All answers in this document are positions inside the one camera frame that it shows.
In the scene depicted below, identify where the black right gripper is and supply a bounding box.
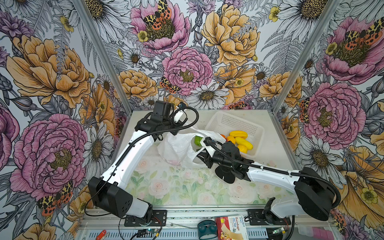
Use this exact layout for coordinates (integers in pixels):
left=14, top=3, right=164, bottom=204
left=194, top=147, right=234, bottom=169

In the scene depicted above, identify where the yellow toy corn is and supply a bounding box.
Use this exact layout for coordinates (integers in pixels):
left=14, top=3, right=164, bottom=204
left=235, top=138, right=253, bottom=151

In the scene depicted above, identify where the yellow toy banana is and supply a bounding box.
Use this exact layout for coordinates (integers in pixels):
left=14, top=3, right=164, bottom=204
left=230, top=131, right=248, bottom=139

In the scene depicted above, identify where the green toy leaf fruit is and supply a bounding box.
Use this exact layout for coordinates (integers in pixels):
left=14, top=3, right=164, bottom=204
left=194, top=136, right=204, bottom=148

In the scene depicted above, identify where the white plastic bag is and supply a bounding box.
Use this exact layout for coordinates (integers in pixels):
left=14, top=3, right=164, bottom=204
left=158, top=127, right=226, bottom=169

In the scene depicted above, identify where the peach toy fruit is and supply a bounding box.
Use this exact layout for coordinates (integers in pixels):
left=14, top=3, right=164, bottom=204
left=226, top=136, right=236, bottom=145

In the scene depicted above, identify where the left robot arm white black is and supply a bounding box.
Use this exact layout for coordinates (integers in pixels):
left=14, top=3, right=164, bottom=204
left=88, top=101, right=188, bottom=224

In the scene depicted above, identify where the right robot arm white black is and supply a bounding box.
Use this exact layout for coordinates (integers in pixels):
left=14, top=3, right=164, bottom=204
left=198, top=138, right=341, bottom=224

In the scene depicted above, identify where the white plastic mesh basket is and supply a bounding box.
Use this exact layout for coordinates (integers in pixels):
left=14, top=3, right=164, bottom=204
left=204, top=110, right=265, bottom=158

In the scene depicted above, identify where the pink toy strawberry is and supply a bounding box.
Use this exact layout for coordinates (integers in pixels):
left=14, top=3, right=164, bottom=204
left=169, top=160, right=180, bottom=166

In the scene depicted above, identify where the red white bandage box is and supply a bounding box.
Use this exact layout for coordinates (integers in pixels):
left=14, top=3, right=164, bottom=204
left=215, top=216, right=249, bottom=240

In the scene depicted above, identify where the teal round tape dispenser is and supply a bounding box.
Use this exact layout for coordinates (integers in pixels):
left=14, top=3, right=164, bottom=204
left=197, top=220, right=218, bottom=240

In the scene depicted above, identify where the pink transparent packet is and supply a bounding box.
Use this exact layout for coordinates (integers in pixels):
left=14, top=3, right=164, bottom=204
left=298, top=225, right=335, bottom=240

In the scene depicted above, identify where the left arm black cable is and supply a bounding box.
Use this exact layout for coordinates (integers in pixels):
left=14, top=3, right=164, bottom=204
left=83, top=106, right=200, bottom=217

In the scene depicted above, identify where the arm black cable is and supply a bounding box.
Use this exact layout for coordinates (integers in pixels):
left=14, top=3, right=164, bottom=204
left=83, top=106, right=200, bottom=217
left=203, top=137, right=342, bottom=211

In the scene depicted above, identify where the aluminium corner post left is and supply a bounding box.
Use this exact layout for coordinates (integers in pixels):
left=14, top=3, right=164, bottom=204
left=74, top=1, right=133, bottom=116

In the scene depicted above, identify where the aluminium corner post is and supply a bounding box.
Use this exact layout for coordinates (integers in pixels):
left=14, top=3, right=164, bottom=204
left=74, top=1, right=133, bottom=116
left=272, top=0, right=341, bottom=113

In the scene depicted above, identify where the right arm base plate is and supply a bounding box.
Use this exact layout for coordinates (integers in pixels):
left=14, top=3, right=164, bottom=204
left=247, top=209, right=291, bottom=226

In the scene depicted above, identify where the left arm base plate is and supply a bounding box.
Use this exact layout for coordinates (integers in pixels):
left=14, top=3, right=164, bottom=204
left=124, top=210, right=168, bottom=227

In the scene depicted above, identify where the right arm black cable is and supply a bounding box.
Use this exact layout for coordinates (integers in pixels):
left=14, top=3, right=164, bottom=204
left=203, top=137, right=342, bottom=211

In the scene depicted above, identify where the red handled tool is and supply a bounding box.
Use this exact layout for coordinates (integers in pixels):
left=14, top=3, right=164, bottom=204
left=96, top=230, right=107, bottom=240

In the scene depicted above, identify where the aluminium corner post right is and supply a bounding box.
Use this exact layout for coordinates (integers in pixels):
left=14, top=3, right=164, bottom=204
left=272, top=0, right=341, bottom=113

